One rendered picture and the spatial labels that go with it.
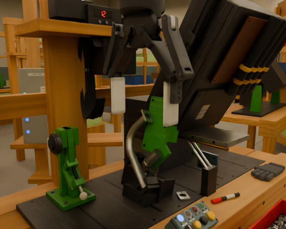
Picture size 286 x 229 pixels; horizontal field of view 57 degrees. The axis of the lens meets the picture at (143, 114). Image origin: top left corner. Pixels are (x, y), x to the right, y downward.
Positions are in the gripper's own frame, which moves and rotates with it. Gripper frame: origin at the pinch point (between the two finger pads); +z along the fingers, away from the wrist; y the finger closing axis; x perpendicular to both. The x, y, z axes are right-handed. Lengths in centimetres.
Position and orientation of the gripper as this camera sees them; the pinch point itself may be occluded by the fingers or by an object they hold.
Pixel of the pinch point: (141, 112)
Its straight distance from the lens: 46.7
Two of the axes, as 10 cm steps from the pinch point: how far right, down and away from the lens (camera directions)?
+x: 7.4, -1.3, 6.6
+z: 0.0, 9.8, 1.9
